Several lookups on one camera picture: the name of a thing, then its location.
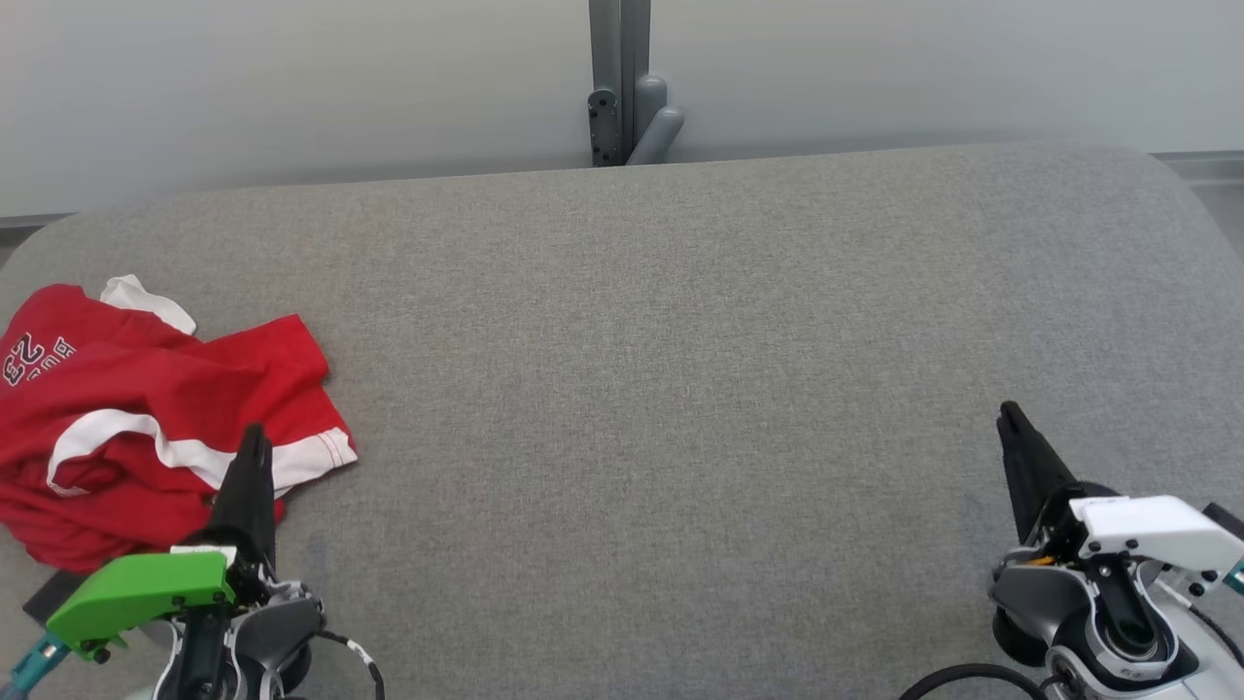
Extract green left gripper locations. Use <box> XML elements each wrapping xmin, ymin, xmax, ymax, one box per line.
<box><xmin>44</xmin><ymin>424</ymin><xmax>278</xmax><ymax>664</ymax></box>

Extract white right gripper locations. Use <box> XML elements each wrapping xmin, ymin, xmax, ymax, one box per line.
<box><xmin>997</xmin><ymin>400</ymin><xmax>1244</xmax><ymax>579</ymax></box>

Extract red shorts white hem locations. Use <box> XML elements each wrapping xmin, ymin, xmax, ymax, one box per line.
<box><xmin>0</xmin><ymin>313</ymin><xmax>358</xmax><ymax>575</ymax></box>

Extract grey fabric sofa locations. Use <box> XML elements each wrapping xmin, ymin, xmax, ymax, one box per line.
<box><xmin>0</xmin><ymin>141</ymin><xmax>1244</xmax><ymax>700</ymax></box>

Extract thick black looped cable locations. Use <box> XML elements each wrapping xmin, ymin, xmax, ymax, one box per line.
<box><xmin>899</xmin><ymin>663</ymin><xmax>1055</xmax><ymax>700</ymax></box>

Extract black cable with white tags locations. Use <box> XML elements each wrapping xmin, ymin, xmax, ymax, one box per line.
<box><xmin>313</xmin><ymin>630</ymin><xmax>387</xmax><ymax>700</ymax></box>

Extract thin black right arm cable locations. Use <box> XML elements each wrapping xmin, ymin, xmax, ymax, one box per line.
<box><xmin>1184</xmin><ymin>603</ymin><xmax>1244</xmax><ymax>672</ymax></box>

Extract teal-plug left camera cable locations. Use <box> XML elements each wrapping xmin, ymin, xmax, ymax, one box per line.
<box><xmin>0</xmin><ymin>632</ymin><xmax>74</xmax><ymax>700</ymax></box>

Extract grey metal post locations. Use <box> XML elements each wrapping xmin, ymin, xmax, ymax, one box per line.
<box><xmin>586</xmin><ymin>0</ymin><xmax>686</xmax><ymax>168</ymax></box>

